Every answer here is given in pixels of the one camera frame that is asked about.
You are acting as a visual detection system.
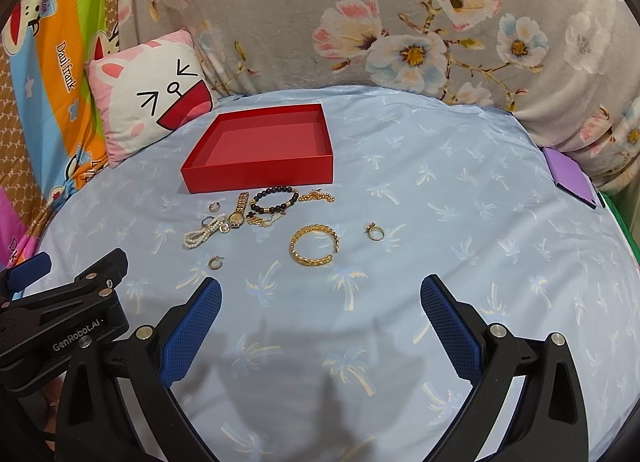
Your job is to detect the pearl bracelet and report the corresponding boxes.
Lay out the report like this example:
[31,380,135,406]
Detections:
[182,214,232,250]

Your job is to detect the gold wristwatch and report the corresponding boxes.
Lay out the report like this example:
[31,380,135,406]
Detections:
[228,191,250,229]

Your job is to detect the thin gold necklace chain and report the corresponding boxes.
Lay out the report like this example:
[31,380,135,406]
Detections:
[244,209,288,228]

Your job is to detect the black bead bracelet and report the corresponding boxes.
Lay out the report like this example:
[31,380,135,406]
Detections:
[248,185,300,215]

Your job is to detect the gold chain bangle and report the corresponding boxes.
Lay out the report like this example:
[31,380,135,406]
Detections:
[288,224,340,267]

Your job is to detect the gold chain bracelet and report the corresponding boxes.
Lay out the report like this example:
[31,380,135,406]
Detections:
[297,188,336,205]

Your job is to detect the red jewelry tray box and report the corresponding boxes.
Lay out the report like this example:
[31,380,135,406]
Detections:
[180,103,334,193]

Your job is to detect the person left hand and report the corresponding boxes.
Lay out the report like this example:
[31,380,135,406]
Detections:
[41,378,64,434]

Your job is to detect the pink cat face pillow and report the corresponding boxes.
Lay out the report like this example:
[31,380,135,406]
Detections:
[88,29,214,167]

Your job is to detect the purple notebook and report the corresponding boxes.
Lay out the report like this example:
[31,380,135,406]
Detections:
[541,147,599,209]

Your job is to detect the colorful cartoon bedsheet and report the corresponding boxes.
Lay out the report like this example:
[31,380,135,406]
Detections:
[1,0,119,267]

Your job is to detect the grey floral blanket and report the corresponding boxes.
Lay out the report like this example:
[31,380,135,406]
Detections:
[119,0,639,193]

